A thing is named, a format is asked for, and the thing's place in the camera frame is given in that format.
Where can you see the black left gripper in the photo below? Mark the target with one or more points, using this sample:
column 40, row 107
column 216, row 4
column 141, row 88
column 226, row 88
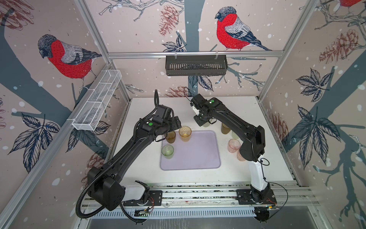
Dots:
column 176, row 123

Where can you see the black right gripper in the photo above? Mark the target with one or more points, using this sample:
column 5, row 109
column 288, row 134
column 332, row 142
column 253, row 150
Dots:
column 199, row 121

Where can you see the amber textured glass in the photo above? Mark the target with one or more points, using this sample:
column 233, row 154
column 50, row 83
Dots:
column 170, row 137
column 225, row 129

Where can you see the smooth yellow glass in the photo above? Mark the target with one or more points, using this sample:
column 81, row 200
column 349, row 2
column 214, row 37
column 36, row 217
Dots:
column 185, row 133

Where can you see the smooth green glass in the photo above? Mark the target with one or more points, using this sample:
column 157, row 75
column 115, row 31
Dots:
column 168, row 151

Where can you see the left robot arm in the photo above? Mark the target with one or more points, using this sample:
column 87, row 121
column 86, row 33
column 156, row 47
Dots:
column 103, row 184

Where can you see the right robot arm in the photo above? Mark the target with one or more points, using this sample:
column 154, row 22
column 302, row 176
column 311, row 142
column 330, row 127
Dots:
column 253, row 146

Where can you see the lilac plastic tray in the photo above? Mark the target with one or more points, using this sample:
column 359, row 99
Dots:
column 200, row 152

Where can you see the pink glass upper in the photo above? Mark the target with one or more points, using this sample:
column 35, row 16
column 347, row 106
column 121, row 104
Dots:
column 233, row 145

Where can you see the pink glass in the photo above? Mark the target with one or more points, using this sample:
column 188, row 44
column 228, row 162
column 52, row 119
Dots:
column 239, row 157
column 233, row 145

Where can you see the pink glass lower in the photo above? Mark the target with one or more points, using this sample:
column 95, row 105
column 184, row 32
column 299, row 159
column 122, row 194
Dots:
column 239, row 157

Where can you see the black hanging basket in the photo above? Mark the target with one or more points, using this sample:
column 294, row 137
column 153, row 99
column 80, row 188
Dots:
column 192, row 65

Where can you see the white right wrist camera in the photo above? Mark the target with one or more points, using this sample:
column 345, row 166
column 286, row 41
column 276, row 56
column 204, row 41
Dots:
column 195, row 110

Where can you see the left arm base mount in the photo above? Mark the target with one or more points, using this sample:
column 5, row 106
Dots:
column 150, row 199

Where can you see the white wire mesh basket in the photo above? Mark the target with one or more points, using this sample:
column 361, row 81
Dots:
column 93, row 110

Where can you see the horizontal aluminium rail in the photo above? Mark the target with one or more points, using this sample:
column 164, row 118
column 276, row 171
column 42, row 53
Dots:
column 151, row 55

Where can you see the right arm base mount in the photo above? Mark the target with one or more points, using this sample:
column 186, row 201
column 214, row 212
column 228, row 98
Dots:
column 253, row 196

